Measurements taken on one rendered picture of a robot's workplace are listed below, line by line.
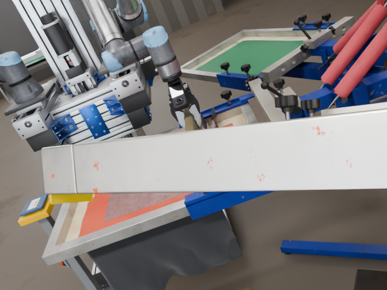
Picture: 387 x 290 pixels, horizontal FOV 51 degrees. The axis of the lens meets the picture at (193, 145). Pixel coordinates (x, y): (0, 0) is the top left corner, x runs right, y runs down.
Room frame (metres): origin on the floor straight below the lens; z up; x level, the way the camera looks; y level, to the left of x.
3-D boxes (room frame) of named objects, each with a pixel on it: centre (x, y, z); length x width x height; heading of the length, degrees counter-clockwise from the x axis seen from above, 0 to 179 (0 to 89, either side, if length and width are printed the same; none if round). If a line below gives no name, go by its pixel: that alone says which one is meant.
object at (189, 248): (1.10, 0.23, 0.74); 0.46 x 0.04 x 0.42; 83
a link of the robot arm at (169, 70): (1.30, -0.02, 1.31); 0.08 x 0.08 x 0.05
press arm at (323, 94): (1.23, -0.41, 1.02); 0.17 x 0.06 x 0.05; 83
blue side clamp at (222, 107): (1.55, -0.13, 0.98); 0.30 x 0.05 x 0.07; 83
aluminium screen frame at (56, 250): (1.30, 0.15, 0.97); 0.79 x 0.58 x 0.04; 83
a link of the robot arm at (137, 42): (1.40, 0.00, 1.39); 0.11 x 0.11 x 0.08; 4
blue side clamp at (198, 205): (0.99, -0.06, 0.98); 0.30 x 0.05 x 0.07; 83
